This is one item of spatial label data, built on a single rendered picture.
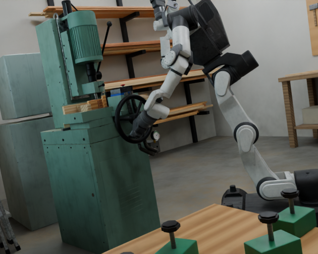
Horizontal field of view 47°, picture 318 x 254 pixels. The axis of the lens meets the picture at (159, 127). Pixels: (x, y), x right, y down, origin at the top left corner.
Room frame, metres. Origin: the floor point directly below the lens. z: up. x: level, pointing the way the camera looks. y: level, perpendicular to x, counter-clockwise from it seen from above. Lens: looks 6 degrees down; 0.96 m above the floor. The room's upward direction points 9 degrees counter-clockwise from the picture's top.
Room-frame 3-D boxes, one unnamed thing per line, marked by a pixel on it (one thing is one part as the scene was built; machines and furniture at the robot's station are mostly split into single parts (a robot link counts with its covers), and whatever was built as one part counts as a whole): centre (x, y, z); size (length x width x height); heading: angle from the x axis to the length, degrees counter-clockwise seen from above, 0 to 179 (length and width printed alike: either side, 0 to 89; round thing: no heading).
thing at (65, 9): (2.45, 0.47, 1.54); 0.08 x 0.08 x 0.17; 45
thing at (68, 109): (2.40, 0.34, 0.92); 0.60 x 0.02 x 0.05; 135
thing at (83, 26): (2.35, 0.37, 1.35); 0.18 x 0.18 x 0.31
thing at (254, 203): (2.10, -0.61, 0.19); 0.64 x 0.52 x 0.33; 75
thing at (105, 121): (2.30, 0.33, 0.82); 0.40 x 0.21 x 0.04; 135
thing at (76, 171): (2.43, 0.46, 0.36); 0.58 x 0.45 x 0.71; 45
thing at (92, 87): (2.36, 0.38, 1.03); 0.14 x 0.07 x 0.09; 45
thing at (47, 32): (2.55, 0.58, 1.16); 0.22 x 0.22 x 0.72; 45
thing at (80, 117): (2.31, 0.25, 0.87); 0.61 x 0.30 x 0.06; 135
